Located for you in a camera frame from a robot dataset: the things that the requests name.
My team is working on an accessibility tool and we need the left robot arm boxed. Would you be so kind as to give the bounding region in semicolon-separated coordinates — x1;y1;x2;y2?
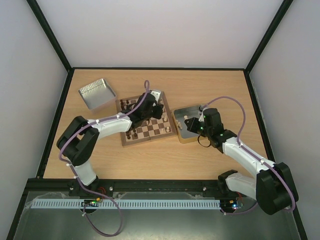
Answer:
56;90;163;195

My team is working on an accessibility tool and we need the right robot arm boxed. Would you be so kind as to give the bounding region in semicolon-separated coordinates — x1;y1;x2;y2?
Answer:
184;108;299;215

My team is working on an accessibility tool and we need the pile of light chess pieces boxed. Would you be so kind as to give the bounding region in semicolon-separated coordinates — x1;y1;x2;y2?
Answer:
176;120;183;130

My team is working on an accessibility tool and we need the wooden chess board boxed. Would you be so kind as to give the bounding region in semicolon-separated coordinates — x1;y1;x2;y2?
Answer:
120;92;177;147

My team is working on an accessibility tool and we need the row of dark chess pieces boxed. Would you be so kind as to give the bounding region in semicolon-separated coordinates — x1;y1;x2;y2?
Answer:
120;99;138;141

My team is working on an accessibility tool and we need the gold tin box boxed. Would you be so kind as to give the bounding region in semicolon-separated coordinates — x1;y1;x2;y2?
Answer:
171;104;205;144

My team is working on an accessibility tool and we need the silver embossed tin lid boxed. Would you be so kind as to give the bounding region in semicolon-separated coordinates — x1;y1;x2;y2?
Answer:
78;78;117;112

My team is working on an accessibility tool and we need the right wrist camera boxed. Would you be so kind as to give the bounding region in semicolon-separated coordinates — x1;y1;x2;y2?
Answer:
198;105;207;122

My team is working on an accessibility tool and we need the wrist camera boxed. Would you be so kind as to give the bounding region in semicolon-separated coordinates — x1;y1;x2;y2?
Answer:
150;89;163;103
198;105;207;122

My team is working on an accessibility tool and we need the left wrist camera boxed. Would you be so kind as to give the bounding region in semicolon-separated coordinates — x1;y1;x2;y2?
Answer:
150;89;163;103

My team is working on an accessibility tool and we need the light blue cable duct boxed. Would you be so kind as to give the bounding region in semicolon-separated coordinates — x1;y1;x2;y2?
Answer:
30;199;221;210

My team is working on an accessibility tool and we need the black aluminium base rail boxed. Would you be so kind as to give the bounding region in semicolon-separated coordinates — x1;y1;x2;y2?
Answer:
24;177;291;198

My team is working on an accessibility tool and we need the black enclosure frame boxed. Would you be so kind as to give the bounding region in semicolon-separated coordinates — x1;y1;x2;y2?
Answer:
7;0;292;240

